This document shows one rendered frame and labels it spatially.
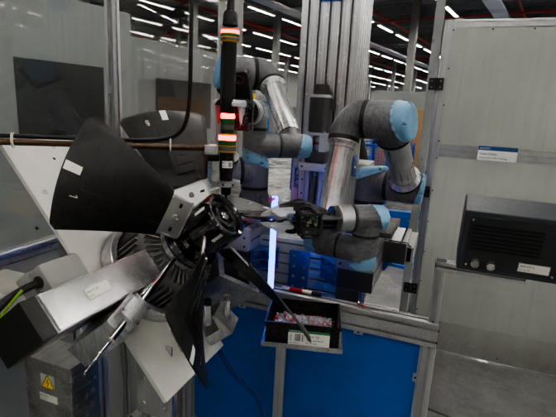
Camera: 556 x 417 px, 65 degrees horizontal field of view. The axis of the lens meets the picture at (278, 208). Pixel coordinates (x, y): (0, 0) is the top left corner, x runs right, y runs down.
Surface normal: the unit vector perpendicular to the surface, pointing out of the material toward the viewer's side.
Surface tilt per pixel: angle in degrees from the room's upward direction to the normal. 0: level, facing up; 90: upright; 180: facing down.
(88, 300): 50
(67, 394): 90
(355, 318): 90
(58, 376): 90
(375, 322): 90
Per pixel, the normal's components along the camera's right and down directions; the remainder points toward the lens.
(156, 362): 0.75, -0.53
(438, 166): -0.36, 0.19
